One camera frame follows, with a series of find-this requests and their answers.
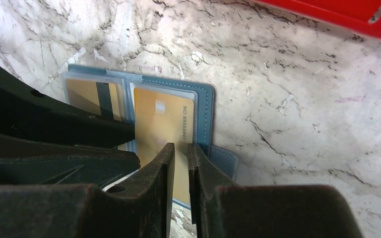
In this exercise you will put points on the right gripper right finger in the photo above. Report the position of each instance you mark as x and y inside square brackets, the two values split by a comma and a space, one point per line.
[220, 208]

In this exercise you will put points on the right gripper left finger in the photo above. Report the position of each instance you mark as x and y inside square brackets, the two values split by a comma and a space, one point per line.
[138, 207]

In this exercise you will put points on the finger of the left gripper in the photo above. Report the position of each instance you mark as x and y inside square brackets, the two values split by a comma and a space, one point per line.
[25, 162]
[28, 114]

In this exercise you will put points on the gold credit card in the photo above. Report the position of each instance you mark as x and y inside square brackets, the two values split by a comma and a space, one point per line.
[163, 117]
[101, 98]

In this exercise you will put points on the blue leather card holder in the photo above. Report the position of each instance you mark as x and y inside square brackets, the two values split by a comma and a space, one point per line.
[203, 108]

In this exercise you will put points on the right red plastic bin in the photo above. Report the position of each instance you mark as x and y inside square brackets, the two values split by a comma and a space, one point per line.
[360, 16]

